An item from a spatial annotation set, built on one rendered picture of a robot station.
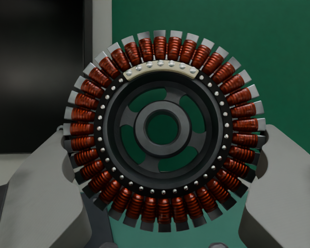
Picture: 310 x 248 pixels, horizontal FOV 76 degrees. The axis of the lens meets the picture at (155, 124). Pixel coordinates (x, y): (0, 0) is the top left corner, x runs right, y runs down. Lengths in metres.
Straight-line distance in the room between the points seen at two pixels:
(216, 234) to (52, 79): 0.97
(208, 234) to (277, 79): 0.90
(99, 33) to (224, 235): 0.98
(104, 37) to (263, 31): 0.16
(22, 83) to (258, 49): 0.22
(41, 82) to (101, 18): 0.09
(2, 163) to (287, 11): 0.32
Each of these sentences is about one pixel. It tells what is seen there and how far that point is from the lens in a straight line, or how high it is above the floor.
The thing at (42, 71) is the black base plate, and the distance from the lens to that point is 0.21.
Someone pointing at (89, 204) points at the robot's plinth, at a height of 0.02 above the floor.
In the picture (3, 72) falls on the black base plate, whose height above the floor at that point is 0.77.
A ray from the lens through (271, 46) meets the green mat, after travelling 0.23.
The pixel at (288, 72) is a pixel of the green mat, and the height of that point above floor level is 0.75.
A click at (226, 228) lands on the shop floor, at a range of 1.06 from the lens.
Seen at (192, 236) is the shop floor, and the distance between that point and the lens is 1.05.
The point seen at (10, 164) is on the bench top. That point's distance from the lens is 0.25.
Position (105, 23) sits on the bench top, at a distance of 0.23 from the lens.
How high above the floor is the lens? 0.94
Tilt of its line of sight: 85 degrees down
